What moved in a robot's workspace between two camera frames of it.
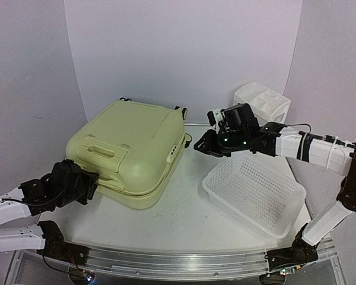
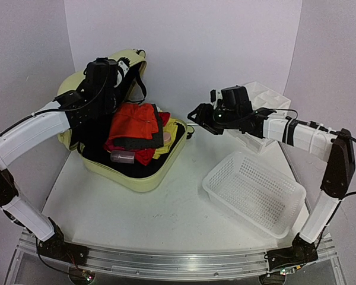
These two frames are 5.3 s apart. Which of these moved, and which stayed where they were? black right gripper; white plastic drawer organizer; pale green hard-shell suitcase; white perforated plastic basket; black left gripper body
Moved: black left gripper body; black right gripper; pale green hard-shell suitcase
Stayed: white perforated plastic basket; white plastic drawer organizer
